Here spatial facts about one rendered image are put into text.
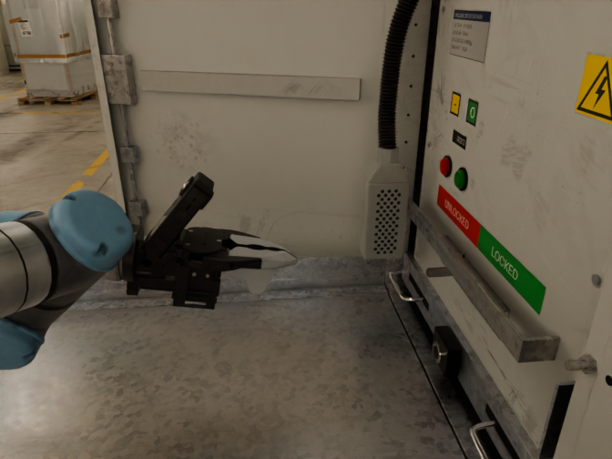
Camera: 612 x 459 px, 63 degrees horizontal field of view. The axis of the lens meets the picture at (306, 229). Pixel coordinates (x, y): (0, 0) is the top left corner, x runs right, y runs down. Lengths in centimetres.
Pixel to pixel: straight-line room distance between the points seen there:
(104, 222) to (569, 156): 43
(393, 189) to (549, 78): 36
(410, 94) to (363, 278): 36
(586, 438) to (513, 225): 25
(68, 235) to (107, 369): 44
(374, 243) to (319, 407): 30
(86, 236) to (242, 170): 67
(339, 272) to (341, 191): 17
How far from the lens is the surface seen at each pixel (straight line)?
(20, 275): 45
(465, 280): 65
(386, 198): 85
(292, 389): 78
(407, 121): 94
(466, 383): 77
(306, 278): 99
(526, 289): 61
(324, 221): 108
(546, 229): 57
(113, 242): 47
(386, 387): 79
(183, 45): 109
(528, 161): 59
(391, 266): 101
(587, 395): 47
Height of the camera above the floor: 137
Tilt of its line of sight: 25 degrees down
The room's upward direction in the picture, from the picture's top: straight up
